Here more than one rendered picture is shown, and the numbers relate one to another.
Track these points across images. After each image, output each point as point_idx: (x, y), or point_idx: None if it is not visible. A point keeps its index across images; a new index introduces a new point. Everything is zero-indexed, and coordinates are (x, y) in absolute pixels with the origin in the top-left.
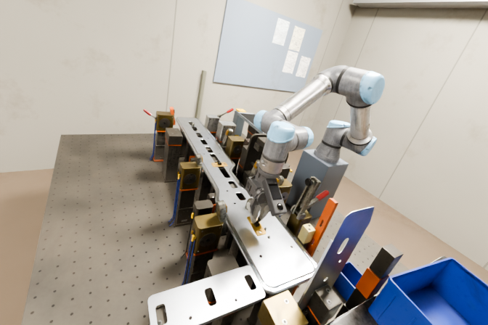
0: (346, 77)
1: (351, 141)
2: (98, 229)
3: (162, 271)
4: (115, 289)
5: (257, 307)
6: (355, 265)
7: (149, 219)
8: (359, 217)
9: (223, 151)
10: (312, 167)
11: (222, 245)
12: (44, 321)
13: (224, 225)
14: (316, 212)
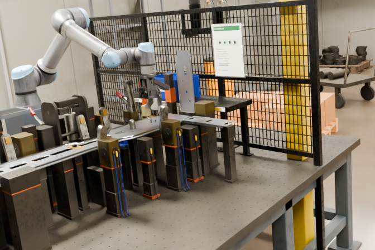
0: (76, 15)
1: (52, 72)
2: (168, 239)
3: (178, 200)
4: (207, 206)
5: None
6: None
7: (130, 226)
8: (183, 54)
9: (38, 153)
10: (42, 120)
11: (130, 191)
12: (246, 213)
13: None
14: None
